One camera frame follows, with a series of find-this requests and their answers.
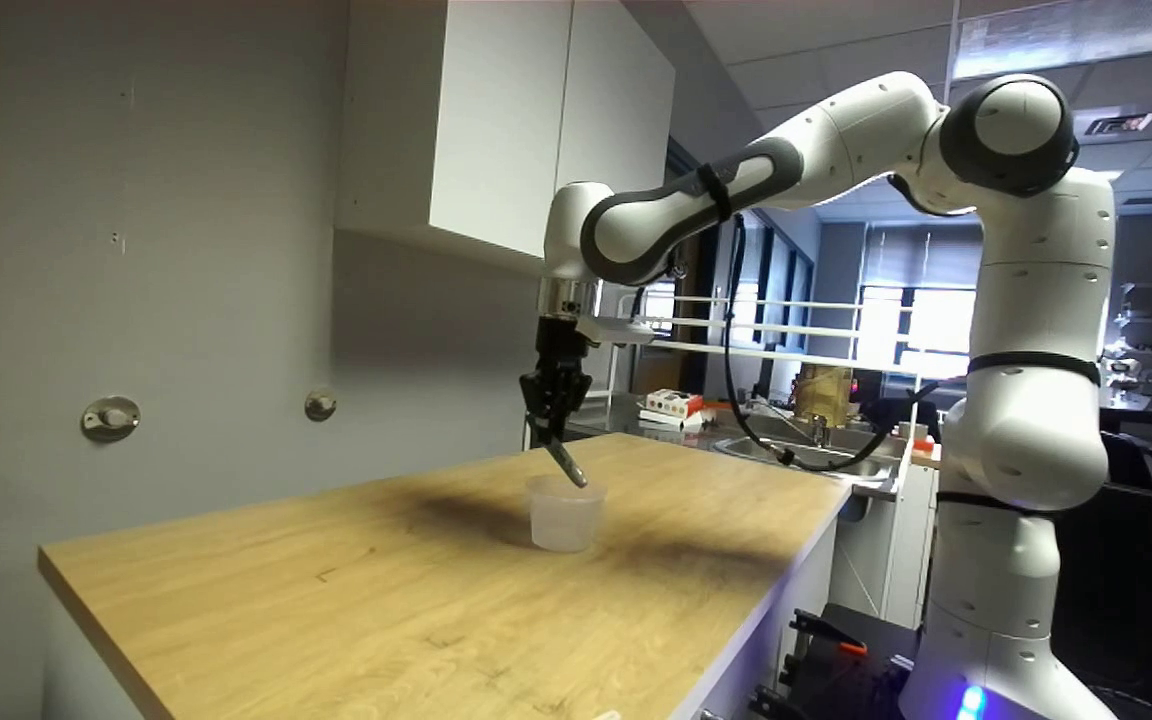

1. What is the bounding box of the small white block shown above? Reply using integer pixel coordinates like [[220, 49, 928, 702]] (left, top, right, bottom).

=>
[[523, 478, 603, 553]]

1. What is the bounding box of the white wall cabinet body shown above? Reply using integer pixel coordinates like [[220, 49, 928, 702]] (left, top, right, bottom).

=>
[[331, 0, 454, 254]]

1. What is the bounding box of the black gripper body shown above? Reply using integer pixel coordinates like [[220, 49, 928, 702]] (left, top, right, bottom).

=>
[[529, 317, 597, 412]]

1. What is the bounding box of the black and red device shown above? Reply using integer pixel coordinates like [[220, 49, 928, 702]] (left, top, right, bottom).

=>
[[747, 610, 911, 720]]

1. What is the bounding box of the bright window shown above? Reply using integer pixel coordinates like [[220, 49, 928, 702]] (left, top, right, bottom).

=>
[[857, 223, 979, 380]]

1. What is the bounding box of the white metal rack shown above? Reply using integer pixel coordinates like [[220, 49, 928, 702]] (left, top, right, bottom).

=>
[[591, 288, 970, 386]]

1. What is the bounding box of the yellow brown object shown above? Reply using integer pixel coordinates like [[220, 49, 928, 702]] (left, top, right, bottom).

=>
[[793, 365, 859, 427]]

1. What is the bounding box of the ceiling light panel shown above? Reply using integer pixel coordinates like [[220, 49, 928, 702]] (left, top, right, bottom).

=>
[[1077, 105, 1152, 143]]

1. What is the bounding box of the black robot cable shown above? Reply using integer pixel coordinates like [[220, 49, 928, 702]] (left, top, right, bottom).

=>
[[698, 162, 933, 478]]

